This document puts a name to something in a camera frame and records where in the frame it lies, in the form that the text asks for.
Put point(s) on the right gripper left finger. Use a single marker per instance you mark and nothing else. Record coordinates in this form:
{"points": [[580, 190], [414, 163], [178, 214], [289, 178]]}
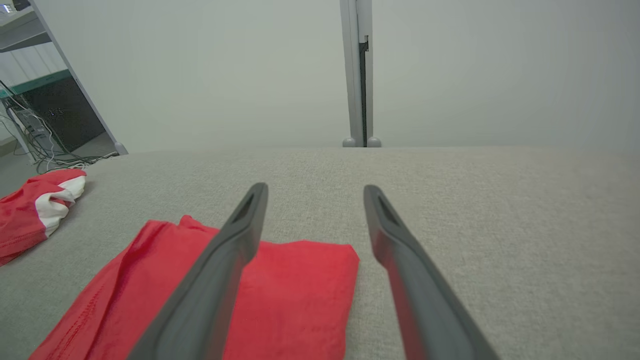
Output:
{"points": [[210, 290]]}

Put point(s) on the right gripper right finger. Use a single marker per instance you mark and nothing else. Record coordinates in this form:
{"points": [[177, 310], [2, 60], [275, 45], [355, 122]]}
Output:
{"points": [[425, 300]]}

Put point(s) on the red lettered jersey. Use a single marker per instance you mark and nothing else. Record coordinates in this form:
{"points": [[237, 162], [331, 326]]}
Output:
{"points": [[290, 300]]}

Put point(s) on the red shorts white panels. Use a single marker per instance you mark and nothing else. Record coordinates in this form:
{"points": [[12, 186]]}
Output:
{"points": [[25, 215]]}

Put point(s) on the grey shelf unit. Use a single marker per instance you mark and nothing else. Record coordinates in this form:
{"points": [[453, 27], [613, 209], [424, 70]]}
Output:
{"points": [[20, 25]]}

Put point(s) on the grey double partition post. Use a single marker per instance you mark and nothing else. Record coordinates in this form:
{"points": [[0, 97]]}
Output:
{"points": [[356, 75]]}

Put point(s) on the grey slanted partition post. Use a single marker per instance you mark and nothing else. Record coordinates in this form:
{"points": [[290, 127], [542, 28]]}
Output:
{"points": [[80, 80]]}

